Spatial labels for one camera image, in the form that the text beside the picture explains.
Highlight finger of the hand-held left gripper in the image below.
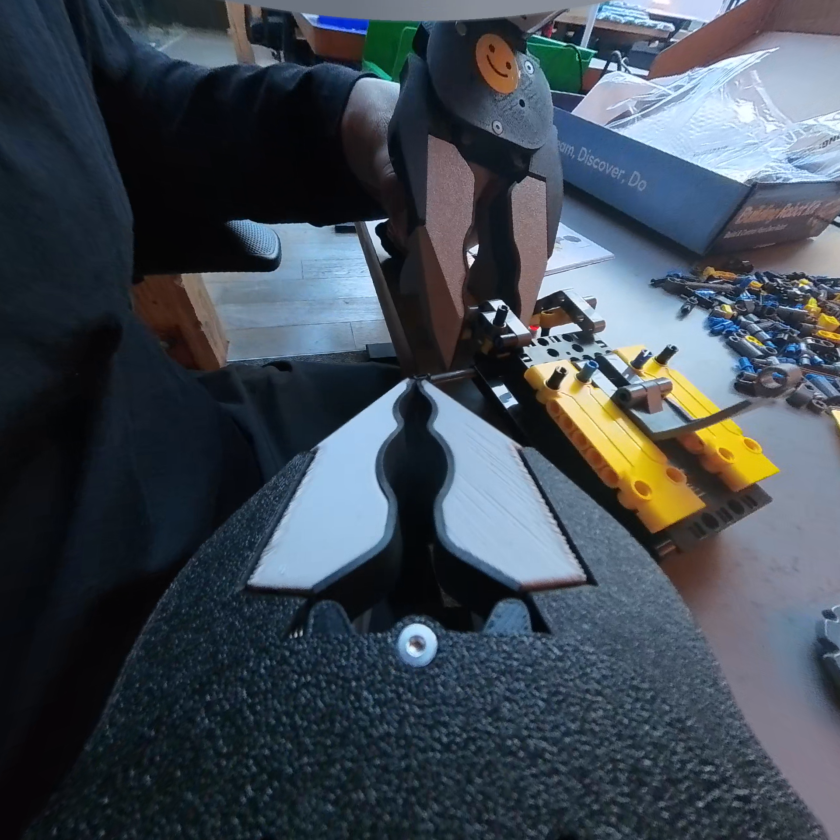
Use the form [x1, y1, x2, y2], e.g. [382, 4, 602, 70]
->
[491, 176, 556, 324]
[399, 133, 485, 373]

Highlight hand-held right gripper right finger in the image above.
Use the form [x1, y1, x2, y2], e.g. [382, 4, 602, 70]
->
[416, 379, 588, 594]

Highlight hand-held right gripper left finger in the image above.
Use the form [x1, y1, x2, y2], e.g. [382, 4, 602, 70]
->
[248, 378, 417, 595]

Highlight yellow and black brick model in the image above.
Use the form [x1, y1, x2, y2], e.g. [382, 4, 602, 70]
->
[420, 289, 805, 560]

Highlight person's left forearm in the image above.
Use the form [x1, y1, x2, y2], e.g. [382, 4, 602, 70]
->
[98, 39, 395, 280]

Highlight grey desk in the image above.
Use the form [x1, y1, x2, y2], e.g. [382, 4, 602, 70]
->
[357, 193, 840, 840]

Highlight person's left hand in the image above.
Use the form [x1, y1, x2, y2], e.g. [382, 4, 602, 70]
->
[340, 77, 409, 224]

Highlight open instruction booklet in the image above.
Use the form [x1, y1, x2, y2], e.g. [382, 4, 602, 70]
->
[543, 222, 616, 278]

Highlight blue cardboard box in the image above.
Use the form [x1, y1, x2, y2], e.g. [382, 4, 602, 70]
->
[550, 0, 840, 258]

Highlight clear plastic bags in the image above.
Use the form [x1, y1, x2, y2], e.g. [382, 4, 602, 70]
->
[576, 46, 840, 186]

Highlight wooden workbench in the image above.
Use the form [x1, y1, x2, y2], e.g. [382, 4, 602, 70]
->
[223, 0, 370, 67]

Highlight wooden table leg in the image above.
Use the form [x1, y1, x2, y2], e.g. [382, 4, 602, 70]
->
[130, 272, 229, 373]

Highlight person's black clothed torso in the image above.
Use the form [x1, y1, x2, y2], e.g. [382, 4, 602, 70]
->
[0, 0, 411, 840]

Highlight pile of small brick parts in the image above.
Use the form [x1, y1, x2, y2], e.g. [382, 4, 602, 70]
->
[650, 259, 840, 427]

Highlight dark grey brick part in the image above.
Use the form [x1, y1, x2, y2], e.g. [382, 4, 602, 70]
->
[814, 605, 840, 691]

